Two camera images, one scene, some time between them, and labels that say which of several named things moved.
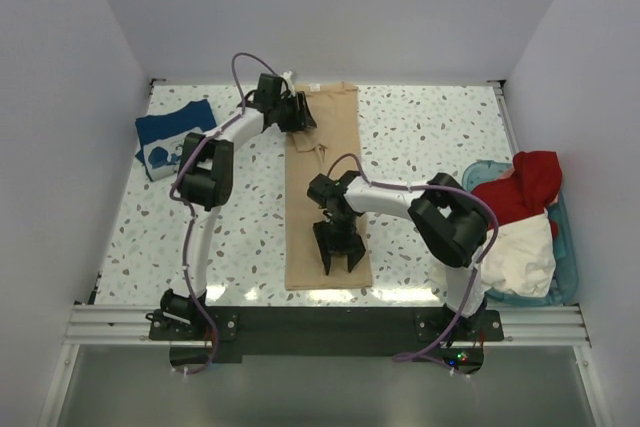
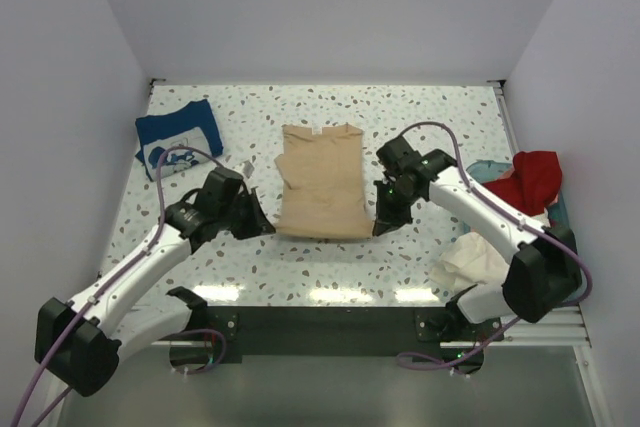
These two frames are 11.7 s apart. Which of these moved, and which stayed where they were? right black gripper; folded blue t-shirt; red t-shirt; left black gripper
Moved: left black gripper; right black gripper
Stayed: red t-shirt; folded blue t-shirt
